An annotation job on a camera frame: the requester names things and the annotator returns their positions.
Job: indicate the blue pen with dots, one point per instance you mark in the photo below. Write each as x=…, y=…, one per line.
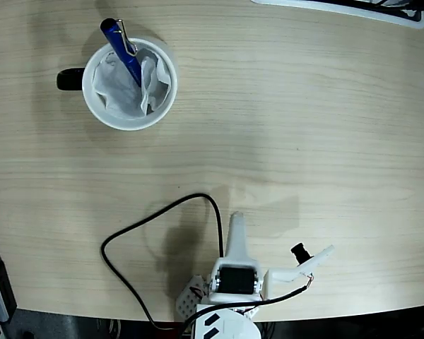
x=122, y=53

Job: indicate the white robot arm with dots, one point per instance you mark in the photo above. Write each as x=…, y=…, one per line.
x=233, y=325

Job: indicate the white perforated board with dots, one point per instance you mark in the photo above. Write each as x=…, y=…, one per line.
x=187, y=300

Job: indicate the crumpled white tissue paper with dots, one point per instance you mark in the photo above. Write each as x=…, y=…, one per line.
x=116, y=92

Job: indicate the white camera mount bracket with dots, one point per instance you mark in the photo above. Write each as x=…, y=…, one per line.
x=282, y=275

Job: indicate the small black camera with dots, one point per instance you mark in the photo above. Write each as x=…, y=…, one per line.
x=300, y=252

